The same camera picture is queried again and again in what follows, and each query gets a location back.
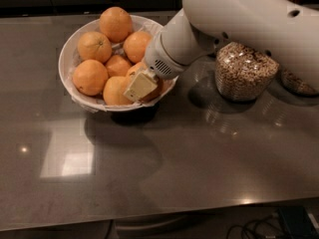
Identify black cables under table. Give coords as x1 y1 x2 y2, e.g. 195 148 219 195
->
226 214 287 239

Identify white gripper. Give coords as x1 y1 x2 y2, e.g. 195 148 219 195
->
124 32 188 102

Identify right glass cereal jar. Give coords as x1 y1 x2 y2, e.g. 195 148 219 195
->
280 69 319 97

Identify white bowl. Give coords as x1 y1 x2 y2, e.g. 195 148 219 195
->
58 15 178 113

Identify glass cereal jar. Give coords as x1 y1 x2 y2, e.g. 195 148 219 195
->
280 69 319 97
215 42 279 102

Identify front glass cereal jar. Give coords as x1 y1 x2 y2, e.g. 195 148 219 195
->
215 42 279 102

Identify small middle orange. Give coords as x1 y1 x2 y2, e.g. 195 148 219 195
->
106 55 132 77

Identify dark box under table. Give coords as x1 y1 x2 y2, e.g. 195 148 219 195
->
277 206 319 239

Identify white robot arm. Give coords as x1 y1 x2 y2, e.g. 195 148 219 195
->
124 0 319 102

